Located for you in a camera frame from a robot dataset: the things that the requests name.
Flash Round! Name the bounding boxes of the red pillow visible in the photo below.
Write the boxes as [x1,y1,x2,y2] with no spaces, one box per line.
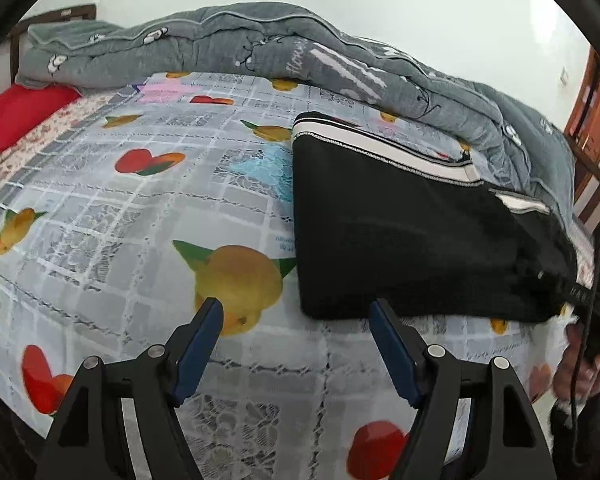
[0,84,82,154]

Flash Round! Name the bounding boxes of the grey floral quilt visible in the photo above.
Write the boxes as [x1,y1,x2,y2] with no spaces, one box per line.
[15,4,530,196]

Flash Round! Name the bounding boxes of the brown wooden door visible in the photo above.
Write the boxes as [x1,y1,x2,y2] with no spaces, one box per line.
[564,46,600,161]

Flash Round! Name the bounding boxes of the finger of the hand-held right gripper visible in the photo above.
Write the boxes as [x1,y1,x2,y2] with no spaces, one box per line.
[534,267,598,315]

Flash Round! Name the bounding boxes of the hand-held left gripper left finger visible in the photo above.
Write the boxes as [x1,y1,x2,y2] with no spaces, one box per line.
[34,297,225,480]

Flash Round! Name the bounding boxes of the person's right hand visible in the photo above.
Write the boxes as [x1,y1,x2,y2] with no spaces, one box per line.
[554,327,600,407]

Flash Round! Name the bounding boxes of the black pants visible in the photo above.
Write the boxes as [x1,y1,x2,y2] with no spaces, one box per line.
[292,110,580,324]

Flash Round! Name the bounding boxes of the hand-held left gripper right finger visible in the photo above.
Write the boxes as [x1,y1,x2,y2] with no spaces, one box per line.
[368,298,553,480]

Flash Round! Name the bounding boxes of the fruit print plastic sheet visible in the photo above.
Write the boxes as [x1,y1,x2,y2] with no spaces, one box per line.
[0,71,580,480]

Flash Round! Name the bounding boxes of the person's right forearm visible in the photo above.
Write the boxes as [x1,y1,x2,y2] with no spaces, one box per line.
[550,390,600,480]

